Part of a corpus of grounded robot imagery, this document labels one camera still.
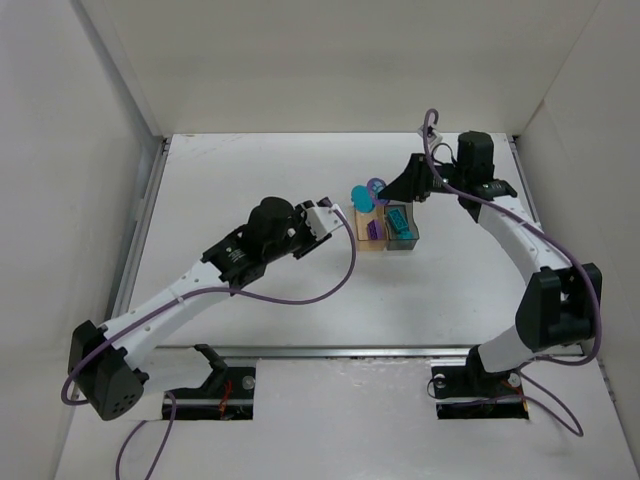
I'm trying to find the purple flower lego tile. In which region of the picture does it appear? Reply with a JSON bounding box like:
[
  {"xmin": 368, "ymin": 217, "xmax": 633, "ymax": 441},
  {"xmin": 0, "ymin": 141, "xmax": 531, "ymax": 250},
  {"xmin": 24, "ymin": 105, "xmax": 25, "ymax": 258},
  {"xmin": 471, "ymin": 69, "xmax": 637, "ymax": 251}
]
[{"xmin": 366, "ymin": 177, "xmax": 389, "ymax": 206}]

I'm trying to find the teal lego brick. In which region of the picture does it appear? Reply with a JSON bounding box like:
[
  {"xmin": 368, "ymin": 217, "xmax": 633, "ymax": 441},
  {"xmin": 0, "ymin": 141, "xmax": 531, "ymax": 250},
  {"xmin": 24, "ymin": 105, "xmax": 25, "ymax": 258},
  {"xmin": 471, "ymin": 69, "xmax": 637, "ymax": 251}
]
[{"xmin": 386, "ymin": 208, "xmax": 410, "ymax": 235}]

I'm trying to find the teal round lego piece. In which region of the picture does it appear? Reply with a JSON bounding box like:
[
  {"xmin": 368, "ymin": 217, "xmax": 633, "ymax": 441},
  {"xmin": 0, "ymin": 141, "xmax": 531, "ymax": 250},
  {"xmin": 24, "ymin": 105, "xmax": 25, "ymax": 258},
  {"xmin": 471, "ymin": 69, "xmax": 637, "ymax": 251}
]
[{"xmin": 351, "ymin": 185, "xmax": 376, "ymax": 214}]

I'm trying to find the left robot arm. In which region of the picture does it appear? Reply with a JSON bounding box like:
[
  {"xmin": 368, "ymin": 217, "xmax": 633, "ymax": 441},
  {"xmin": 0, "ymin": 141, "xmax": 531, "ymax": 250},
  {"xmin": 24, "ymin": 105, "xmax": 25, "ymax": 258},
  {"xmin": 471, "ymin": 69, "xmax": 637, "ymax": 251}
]
[{"xmin": 68, "ymin": 197, "xmax": 343, "ymax": 421}]

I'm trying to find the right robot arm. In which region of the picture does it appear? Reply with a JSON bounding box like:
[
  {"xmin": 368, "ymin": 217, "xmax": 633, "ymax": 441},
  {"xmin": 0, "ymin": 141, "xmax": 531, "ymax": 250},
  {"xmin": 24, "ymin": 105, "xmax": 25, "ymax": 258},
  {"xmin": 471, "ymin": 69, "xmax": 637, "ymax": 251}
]
[{"xmin": 379, "ymin": 127, "xmax": 602, "ymax": 375}]

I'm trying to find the grey transparent container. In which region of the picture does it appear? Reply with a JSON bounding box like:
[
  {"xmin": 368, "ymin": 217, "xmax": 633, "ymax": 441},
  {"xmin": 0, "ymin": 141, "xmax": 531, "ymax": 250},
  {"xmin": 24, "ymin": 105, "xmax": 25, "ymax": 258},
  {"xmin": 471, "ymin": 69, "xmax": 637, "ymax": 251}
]
[{"xmin": 384, "ymin": 202, "xmax": 420, "ymax": 251}]

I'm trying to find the orange transparent container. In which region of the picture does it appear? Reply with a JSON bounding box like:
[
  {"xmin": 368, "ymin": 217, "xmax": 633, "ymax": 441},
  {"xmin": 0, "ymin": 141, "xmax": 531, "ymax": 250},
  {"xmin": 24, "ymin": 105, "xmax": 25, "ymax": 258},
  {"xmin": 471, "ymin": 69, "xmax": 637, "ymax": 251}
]
[{"xmin": 354, "ymin": 206, "xmax": 388, "ymax": 252}]

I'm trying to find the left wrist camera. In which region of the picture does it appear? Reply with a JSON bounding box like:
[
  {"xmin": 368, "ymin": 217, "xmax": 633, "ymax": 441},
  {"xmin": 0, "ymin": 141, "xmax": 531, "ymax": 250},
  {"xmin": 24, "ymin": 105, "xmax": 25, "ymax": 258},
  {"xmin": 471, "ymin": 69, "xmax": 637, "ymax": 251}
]
[{"xmin": 305, "ymin": 199, "xmax": 344, "ymax": 240}]

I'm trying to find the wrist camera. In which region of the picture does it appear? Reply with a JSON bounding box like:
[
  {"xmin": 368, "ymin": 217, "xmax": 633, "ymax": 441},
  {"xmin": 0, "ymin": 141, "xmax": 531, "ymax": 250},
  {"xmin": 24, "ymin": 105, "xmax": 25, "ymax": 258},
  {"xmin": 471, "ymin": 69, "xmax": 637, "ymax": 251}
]
[
  {"xmin": 417, "ymin": 125, "xmax": 443, "ymax": 148},
  {"xmin": 305, "ymin": 199, "xmax": 344, "ymax": 240}
]

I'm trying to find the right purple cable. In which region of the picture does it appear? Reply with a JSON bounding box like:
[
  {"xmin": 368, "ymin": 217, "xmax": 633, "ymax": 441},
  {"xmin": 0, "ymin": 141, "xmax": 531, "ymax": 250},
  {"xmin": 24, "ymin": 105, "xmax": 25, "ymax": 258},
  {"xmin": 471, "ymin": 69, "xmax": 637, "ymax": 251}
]
[{"xmin": 422, "ymin": 108, "xmax": 604, "ymax": 439}]

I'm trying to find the purple cable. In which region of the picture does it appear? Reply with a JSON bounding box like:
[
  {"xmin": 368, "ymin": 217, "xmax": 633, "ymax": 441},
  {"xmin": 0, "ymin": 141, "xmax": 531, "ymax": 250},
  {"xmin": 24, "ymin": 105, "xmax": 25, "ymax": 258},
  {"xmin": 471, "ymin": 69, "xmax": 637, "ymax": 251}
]
[
  {"xmin": 60, "ymin": 199, "xmax": 359, "ymax": 480},
  {"xmin": 422, "ymin": 108, "xmax": 604, "ymax": 439}
]

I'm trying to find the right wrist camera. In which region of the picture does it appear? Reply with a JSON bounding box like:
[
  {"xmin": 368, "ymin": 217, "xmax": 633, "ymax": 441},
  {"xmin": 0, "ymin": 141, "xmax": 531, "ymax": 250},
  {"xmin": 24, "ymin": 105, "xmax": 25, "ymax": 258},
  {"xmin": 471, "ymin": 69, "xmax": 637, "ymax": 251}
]
[{"xmin": 417, "ymin": 125, "xmax": 443, "ymax": 148}]

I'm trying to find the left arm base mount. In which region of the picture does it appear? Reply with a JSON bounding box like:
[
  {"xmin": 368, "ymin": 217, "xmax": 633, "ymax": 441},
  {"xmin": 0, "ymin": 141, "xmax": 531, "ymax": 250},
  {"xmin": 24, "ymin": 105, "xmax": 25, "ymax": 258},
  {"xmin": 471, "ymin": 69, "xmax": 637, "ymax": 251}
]
[{"xmin": 172, "ymin": 344, "xmax": 257, "ymax": 421}]

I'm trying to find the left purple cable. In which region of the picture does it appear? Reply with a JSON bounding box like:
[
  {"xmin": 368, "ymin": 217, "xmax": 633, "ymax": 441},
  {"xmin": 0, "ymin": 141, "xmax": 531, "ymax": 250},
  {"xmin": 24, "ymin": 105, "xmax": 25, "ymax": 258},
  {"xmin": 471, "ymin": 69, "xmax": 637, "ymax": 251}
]
[{"xmin": 60, "ymin": 199, "xmax": 359, "ymax": 480}]

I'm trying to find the aluminium rail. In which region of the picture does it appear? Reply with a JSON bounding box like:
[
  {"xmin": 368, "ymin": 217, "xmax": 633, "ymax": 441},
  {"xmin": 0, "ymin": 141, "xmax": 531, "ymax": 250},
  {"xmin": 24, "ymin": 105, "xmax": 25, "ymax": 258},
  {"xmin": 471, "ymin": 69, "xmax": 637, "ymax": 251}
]
[{"xmin": 149, "ymin": 344, "xmax": 586, "ymax": 362}]

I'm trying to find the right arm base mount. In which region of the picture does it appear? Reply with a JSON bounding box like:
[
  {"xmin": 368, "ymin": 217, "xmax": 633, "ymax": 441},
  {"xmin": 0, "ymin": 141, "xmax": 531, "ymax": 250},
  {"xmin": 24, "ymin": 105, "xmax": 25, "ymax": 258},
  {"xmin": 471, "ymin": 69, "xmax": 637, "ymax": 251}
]
[{"xmin": 428, "ymin": 364, "xmax": 529, "ymax": 420}]

